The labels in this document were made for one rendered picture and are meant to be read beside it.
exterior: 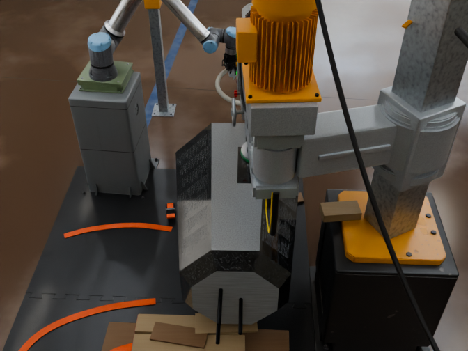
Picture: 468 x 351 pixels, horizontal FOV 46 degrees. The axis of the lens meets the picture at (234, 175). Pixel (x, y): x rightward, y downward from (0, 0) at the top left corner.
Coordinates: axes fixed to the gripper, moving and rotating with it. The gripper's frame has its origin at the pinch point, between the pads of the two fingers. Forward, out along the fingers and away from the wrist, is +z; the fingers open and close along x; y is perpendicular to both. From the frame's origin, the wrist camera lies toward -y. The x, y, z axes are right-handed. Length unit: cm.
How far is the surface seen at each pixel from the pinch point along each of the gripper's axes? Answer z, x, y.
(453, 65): -106, 157, 13
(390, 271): -7, 178, 34
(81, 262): 82, 28, 138
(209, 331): 46, 132, 107
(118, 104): 6, -19, 79
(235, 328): 46, 139, 95
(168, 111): 95, -91, -1
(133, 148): 42, -12, 74
